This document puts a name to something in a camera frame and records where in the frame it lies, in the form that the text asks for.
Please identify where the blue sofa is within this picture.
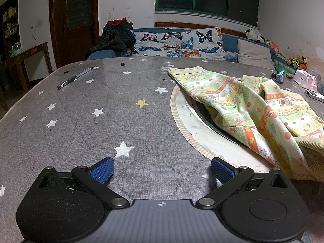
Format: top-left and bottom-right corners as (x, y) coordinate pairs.
(86, 27), (291, 69)

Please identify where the pink plush toy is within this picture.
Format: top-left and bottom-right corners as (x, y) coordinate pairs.
(263, 39), (279, 54)

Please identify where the glass jar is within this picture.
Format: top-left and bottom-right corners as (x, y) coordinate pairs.
(9, 43), (22, 56)

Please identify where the orange brown plush toy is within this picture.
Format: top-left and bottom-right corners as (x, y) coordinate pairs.
(287, 56), (308, 70)

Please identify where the green plastic toy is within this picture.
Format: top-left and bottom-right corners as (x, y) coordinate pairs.
(275, 66), (294, 75)

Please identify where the white pink tissue pack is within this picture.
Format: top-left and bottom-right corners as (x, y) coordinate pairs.
(294, 70), (318, 92)

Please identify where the wooden side table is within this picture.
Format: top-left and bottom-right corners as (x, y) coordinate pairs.
(0, 42), (53, 112)

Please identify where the grey star tablecloth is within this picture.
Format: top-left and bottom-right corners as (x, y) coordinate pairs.
(0, 56), (324, 243)

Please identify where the patterned green orange garment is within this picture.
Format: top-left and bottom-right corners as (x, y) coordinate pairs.
(168, 66), (324, 181)

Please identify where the white flat device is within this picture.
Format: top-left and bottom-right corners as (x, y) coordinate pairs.
(304, 89), (324, 100)

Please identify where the grey pillow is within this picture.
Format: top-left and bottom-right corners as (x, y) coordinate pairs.
(237, 39), (275, 69)

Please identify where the butterfly print pillow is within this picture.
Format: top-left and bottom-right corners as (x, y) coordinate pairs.
(132, 29), (187, 57)
(180, 27), (226, 61)

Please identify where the brown wooden door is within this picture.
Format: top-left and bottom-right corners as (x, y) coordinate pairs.
(49, 0), (100, 69)

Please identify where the black white plush toy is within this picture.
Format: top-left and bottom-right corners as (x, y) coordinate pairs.
(245, 28), (266, 43)

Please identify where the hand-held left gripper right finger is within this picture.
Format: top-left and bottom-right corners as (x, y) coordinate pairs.
(195, 157), (289, 209)

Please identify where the clear black pen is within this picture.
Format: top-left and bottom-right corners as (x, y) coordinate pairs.
(57, 67), (93, 90)

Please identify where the dark wooden shelf cabinet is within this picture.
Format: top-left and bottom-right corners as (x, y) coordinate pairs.
(0, 0), (21, 56)

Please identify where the black clothes pile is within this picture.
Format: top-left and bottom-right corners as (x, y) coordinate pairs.
(87, 18), (134, 59)

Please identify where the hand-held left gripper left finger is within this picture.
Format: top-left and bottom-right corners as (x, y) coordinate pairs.
(35, 157), (130, 209)

